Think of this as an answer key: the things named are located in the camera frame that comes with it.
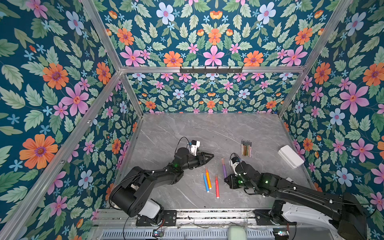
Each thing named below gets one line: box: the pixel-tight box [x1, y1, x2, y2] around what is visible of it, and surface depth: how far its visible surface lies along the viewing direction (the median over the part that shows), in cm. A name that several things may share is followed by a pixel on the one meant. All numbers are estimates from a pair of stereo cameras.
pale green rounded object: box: [228, 225, 247, 240], surface depth 68 cm
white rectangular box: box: [277, 145, 305, 169], surface depth 94 cm
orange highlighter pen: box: [205, 169, 212, 190], surface depth 88 cm
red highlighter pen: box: [215, 175, 221, 199], surface depth 84 cm
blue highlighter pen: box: [203, 173, 210, 193], surface depth 85 cm
